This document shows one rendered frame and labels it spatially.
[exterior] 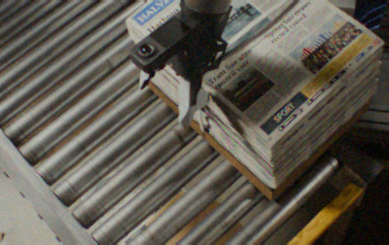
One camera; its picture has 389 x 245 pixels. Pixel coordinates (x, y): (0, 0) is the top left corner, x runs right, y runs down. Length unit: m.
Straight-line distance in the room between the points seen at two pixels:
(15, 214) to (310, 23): 1.40
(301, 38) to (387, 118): 0.92
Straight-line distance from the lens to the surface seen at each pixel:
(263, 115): 0.95
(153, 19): 1.08
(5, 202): 2.18
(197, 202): 1.14
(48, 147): 1.27
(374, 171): 1.18
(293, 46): 1.02
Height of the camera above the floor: 1.85
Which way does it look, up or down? 60 degrees down
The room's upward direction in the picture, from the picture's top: 11 degrees counter-clockwise
